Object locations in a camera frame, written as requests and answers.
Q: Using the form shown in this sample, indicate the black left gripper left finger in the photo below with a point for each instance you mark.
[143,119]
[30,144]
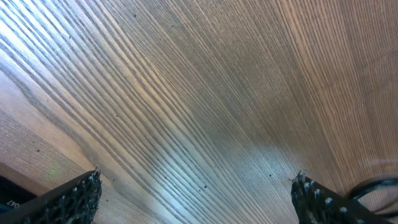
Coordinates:
[76,201]

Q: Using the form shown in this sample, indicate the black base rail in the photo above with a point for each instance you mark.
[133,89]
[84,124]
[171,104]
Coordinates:
[12,195]

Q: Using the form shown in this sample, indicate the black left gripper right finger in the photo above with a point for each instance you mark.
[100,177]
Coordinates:
[315,203]

